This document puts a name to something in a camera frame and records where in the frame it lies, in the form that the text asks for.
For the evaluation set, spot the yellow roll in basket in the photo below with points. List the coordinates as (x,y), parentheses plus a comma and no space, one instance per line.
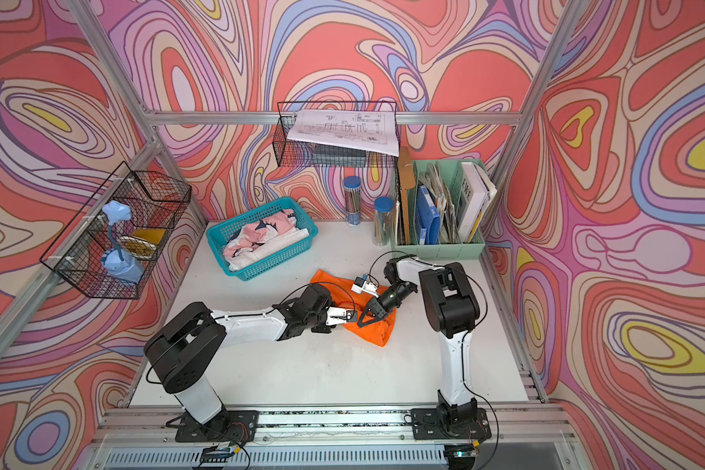
(143,243)

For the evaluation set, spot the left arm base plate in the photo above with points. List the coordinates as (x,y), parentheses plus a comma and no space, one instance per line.
(237,426)

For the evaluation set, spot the white printed paper sheet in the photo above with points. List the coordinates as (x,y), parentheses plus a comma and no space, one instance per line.
(365,131)

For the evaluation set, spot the light blue desk lamp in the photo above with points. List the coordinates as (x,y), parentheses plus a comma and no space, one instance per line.
(118,262)

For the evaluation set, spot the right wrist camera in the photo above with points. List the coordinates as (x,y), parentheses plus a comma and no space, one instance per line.
(366,285)

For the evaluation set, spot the tall clear tube blue lid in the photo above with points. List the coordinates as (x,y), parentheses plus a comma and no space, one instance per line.
(352,185)

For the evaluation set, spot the orange shorts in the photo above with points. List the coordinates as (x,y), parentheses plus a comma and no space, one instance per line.
(342,294)

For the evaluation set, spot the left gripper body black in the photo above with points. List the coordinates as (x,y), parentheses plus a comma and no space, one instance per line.
(317,321)

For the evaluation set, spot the pink white folded clothes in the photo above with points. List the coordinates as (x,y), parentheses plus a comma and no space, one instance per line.
(261,239)

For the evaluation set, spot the teal plastic basket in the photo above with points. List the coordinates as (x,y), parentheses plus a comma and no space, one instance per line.
(218,235)

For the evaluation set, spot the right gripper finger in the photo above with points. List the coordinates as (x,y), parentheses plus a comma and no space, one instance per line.
(376,315)
(363,318)

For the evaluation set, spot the short clear tube blue lid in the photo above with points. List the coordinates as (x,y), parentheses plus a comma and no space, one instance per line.
(383,220)

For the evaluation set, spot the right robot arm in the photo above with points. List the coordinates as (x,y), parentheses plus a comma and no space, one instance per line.
(452,310)

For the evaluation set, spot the black wire basket left wall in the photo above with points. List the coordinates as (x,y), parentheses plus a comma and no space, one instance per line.
(156,200)

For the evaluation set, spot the blue folder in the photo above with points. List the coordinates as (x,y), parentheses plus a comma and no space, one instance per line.
(428,220)

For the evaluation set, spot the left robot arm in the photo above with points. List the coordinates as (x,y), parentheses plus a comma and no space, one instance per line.
(183,350)

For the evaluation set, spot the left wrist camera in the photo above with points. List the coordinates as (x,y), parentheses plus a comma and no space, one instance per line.
(338,316)

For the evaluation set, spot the brown cardboard folder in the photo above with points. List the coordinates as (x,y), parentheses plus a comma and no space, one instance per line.
(407,181)

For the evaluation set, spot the green desk organizer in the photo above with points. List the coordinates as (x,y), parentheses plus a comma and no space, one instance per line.
(449,170)

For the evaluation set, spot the aluminium rail front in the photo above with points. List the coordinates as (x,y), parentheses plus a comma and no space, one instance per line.
(530,422)

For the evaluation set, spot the black wire basket wall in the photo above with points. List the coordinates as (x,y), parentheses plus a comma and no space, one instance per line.
(294,154)
(156,200)

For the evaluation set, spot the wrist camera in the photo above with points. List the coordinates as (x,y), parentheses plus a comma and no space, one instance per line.
(366,285)
(338,316)

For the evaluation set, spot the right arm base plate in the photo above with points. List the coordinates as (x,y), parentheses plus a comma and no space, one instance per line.
(461,423)

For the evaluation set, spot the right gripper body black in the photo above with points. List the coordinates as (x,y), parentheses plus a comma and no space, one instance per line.
(395,295)

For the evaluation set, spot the black wire basket back wall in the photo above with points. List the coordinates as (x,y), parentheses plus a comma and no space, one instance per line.
(294,154)

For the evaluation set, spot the white book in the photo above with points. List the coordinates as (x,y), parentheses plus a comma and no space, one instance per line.
(475,193)

